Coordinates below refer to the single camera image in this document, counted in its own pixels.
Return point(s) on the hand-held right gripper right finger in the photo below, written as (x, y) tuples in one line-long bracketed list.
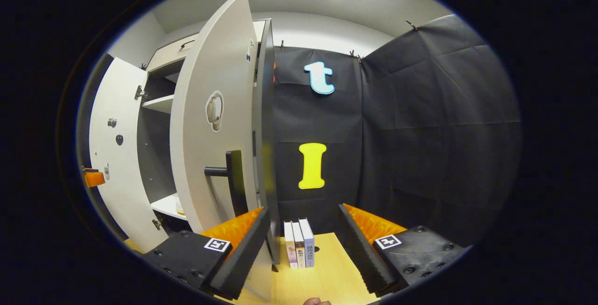
[(362, 253)]

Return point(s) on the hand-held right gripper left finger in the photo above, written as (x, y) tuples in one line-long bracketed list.
[(243, 256)]

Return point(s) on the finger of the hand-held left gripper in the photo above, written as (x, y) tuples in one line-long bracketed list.
[(96, 180)]

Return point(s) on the white shoe cabinet door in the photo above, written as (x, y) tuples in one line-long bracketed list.
[(126, 202), (201, 62)]

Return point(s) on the white shoe cabinet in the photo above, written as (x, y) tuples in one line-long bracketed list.
[(268, 132)]

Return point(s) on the blue spine book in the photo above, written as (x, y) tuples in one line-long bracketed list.
[(308, 244)]

